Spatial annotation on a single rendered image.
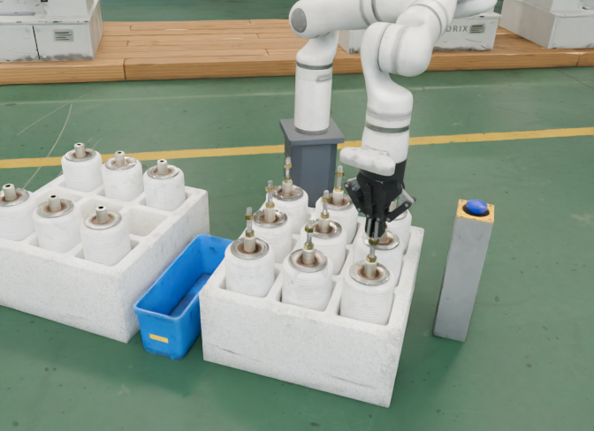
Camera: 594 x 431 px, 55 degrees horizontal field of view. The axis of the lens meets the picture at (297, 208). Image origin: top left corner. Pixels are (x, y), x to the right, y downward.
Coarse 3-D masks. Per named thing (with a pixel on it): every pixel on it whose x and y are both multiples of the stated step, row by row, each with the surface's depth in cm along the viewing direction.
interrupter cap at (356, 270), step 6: (354, 264) 108; (360, 264) 108; (378, 264) 108; (354, 270) 106; (360, 270) 107; (378, 270) 107; (384, 270) 106; (354, 276) 105; (360, 276) 105; (366, 276) 105; (378, 276) 105; (384, 276) 105; (360, 282) 103; (366, 282) 103; (372, 282) 103; (378, 282) 103; (384, 282) 103
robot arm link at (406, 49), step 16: (400, 16) 89; (416, 16) 87; (432, 16) 87; (400, 32) 82; (416, 32) 81; (432, 32) 84; (384, 48) 82; (400, 48) 81; (416, 48) 81; (432, 48) 84; (384, 64) 84; (400, 64) 82; (416, 64) 82
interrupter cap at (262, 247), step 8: (240, 240) 114; (256, 240) 114; (264, 240) 114; (232, 248) 111; (240, 248) 112; (256, 248) 112; (264, 248) 111; (240, 256) 109; (248, 256) 109; (256, 256) 109
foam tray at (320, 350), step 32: (352, 256) 123; (416, 256) 124; (224, 288) 116; (224, 320) 112; (256, 320) 110; (288, 320) 107; (320, 320) 105; (352, 320) 105; (224, 352) 117; (256, 352) 114; (288, 352) 111; (320, 352) 109; (352, 352) 106; (384, 352) 104; (320, 384) 113; (352, 384) 110; (384, 384) 108
